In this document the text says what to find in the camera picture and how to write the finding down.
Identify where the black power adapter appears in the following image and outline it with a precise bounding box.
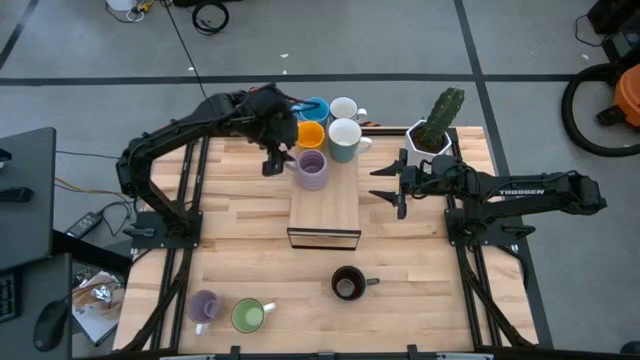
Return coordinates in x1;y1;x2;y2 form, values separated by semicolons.
64;213;104;240

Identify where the black equipment case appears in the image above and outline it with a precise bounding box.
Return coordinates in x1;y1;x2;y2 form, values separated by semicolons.
585;0;640;64

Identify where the yellow mug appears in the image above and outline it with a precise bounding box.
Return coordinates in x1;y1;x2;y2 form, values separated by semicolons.
296;120;327;151

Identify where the dark grey desk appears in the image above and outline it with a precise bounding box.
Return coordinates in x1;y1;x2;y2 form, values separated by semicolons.
0;127;74;360

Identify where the wooden shelf with black frame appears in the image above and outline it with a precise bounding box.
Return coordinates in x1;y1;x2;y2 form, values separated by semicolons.
287;117;362;252

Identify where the blue mug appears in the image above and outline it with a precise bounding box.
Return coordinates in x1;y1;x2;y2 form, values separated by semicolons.
292;96;331;126

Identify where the yellow cable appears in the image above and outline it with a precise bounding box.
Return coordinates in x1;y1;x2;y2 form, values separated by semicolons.
54;177;126;197

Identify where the orange vacuum cleaner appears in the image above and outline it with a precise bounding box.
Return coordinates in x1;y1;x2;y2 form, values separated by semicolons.
612;63;640;129

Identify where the white hexagonal plant pot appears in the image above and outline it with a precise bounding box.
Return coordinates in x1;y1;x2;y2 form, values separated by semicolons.
402;119;454;169

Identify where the thin black cable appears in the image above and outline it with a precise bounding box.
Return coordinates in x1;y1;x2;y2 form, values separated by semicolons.
55;149;124;161

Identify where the green cactus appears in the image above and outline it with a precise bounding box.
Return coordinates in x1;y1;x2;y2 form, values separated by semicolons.
422;87;465;151

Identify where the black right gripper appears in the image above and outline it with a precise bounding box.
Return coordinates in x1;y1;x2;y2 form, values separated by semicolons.
368;148;437;220

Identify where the coiled black cable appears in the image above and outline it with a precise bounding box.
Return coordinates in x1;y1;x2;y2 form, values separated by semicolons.
191;1;231;36

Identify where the green mug white handle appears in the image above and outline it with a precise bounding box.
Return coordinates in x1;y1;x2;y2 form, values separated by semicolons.
230;298;277;335

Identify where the black keyboard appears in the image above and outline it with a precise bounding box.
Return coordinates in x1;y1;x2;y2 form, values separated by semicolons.
0;272;21;324

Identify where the white patterned mug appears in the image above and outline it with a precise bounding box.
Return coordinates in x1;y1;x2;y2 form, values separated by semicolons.
328;96;369;123

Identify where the grey mug white inside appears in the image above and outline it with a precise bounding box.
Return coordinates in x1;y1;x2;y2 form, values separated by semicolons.
327;117;374;164

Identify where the black aluminium table frame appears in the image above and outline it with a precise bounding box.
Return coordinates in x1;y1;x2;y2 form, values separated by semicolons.
119;125;539;360

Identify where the black vacuum hose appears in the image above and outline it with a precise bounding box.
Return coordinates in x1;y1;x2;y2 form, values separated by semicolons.
560;62;640;159

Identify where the dark glazed mug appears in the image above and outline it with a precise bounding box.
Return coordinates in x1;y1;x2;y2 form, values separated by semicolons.
330;265;381;302

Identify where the purple mug white handle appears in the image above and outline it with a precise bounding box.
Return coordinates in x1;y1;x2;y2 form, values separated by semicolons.
186;289;225;336

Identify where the crumpled foil and paper bag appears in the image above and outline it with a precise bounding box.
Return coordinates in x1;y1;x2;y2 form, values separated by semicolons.
72;269;126;346

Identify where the long black floor cable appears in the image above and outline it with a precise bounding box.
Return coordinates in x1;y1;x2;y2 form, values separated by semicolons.
160;0;211;101

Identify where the black computer mouse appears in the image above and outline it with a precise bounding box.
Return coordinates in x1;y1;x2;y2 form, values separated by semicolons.
32;299;70;353

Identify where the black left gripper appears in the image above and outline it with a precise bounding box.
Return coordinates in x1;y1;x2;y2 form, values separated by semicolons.
257;107;300;177

